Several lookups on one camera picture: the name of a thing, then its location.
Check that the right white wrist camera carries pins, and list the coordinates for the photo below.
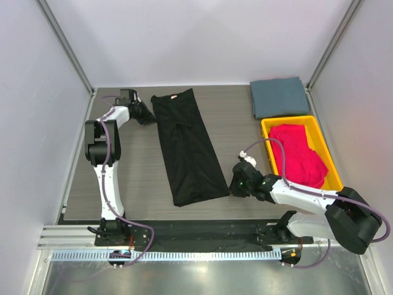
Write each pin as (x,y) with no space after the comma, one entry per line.
(243,156)

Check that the aluminium frame post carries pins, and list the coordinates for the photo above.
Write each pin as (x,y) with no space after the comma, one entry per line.
(64,43)
(334,41)

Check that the folded grey-blue t-shirt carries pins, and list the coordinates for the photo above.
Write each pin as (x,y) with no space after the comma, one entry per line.
(278,97)

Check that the crumpled red t-shirt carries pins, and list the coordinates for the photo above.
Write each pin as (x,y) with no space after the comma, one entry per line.
(290,148)

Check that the right aluminium frame post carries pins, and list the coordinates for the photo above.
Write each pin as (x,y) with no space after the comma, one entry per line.
(334,41)

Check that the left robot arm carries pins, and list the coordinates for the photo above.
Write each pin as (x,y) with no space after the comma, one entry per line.
(102,148)

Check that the yellow plastic bin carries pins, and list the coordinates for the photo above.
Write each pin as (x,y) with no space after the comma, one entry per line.
(316,142)

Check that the aluminium front rail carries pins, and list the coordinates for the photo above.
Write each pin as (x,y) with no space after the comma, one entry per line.
(61,235)

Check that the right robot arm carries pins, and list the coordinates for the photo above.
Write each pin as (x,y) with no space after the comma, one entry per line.
(343,216)

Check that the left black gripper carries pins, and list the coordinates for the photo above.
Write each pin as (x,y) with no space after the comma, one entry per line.
(149,117)

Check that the left aluminium frame post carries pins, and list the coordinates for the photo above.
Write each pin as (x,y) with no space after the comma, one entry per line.
(64,43)

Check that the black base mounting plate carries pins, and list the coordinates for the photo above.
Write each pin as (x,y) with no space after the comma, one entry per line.
(279,231)

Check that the slotted grey cable duct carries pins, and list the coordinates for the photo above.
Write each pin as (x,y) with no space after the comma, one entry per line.
(124,256)

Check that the black t-shirt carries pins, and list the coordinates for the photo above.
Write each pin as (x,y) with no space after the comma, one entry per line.
(191,164)

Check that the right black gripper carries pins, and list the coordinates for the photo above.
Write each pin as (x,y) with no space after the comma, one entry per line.
(234,191)

